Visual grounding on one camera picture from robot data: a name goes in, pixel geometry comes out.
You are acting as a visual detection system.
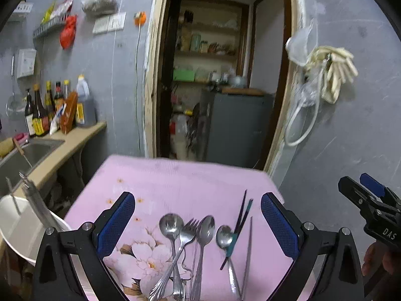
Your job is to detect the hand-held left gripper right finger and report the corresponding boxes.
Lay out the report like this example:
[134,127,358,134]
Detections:
[261,192,365,301]

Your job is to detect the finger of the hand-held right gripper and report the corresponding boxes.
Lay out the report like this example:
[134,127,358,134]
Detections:
[338,176,382,217]
[360,173,401,208]

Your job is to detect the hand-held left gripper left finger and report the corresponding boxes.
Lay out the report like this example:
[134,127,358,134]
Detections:
[32,191,136,301]

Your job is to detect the metal chopstick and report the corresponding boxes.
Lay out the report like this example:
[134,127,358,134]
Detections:
[240,216,253,301]
[192,237,199,289]

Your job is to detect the teal chopstick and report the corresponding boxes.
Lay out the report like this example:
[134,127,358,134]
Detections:
[220,234,236,271]

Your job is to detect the round bowl metal spoon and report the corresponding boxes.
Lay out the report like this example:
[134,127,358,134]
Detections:
[159,213,185,301]

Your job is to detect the small metal spoon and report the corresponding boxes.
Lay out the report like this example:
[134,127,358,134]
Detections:
[216,225,242,295]

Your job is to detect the metal fork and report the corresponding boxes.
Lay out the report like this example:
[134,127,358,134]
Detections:
[149,218,200,301]

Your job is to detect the oval bowl metal spoon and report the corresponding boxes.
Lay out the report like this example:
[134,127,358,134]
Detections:
[189,215,216,301]

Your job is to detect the white utensil container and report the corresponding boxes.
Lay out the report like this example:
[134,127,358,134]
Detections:
[0,194,73,264]

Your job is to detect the person's right hand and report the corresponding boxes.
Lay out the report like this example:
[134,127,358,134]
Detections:
[361,241,396,277]

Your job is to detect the pink floral tablecloth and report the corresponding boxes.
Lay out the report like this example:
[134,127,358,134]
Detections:
[64,154,317,301]

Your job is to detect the metal knife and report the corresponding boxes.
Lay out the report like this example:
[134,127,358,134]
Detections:
[19,172,65,230]

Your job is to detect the beige kitchen counter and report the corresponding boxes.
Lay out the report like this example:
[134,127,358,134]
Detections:
[0,122,107,258]

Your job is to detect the thin metal utensil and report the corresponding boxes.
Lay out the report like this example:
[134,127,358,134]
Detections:
[6,177,22,216]

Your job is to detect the grey cabinet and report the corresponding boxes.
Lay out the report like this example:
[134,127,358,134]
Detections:
[200,89,274,167]

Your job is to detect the white plastic bottle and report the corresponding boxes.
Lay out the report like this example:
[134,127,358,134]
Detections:
[171,114,191,160]

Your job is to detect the crumpled clear plastic bag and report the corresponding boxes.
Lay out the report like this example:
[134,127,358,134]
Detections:
[296,69,320,107]

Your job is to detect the steel sink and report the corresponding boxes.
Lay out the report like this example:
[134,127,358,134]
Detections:
[0,138,65,195]

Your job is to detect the cream rubber gloves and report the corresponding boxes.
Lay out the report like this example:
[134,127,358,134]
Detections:
[305,46,358,105]

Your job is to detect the orange brown packet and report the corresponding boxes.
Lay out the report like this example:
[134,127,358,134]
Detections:
[59,92,78,134]

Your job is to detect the dark bottle yellow label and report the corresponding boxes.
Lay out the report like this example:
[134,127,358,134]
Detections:
[31,84,50,137]

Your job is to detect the wooden board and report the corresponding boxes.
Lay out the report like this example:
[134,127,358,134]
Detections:
[222,87,267,96]

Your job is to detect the small dark sauce bottle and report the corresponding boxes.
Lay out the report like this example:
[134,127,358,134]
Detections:
[24,88,36,137]

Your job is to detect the red label sauce bottle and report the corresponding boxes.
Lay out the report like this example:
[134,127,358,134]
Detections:
[54,82,66,113]

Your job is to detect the yellow cap sauce bottle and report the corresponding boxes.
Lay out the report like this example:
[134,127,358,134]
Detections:
[45,81,56,123]

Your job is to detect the green box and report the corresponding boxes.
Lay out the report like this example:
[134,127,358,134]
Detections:
[173,68,195,82]

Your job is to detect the dark wooden door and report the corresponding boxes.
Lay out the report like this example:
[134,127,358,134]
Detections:
[156,0,185,159]

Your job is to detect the wooden shelf unit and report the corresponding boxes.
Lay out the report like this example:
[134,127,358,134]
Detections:
[174,0,249,85]

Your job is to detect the red plastic bag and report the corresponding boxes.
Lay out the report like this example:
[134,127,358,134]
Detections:
[59,15,78,50]

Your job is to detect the yellow packet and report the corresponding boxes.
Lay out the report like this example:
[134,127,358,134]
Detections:
[41,0,58,24]

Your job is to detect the red and white packet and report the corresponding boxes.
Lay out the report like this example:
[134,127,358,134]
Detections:
[52,0,74,19]

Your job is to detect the white hose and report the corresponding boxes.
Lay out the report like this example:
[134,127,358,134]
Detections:
[284,97,321,147]

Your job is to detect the wooden handle brush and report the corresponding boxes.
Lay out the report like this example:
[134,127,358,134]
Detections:
[13,138,32,167]

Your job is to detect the thin wall cable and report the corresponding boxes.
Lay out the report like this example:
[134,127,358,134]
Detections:
[134,25,142,151]

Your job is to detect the pale door frame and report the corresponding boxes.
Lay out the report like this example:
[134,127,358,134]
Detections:
[142,0,318,176]

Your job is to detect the wire strainer ladle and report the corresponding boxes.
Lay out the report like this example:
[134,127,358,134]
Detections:
[6,55,26,121]

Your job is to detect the white wall box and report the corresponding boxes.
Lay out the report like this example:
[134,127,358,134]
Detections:
[16,48,37,79]

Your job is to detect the white wall switch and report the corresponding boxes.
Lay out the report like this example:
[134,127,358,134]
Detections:
[108,13,126,32]
[92,16,110,35]

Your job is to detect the grey wall rack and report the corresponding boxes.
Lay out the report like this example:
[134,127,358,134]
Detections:
[33,14,77,40]

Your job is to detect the white wall rack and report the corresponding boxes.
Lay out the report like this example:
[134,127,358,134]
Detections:
[14,2,33,18]

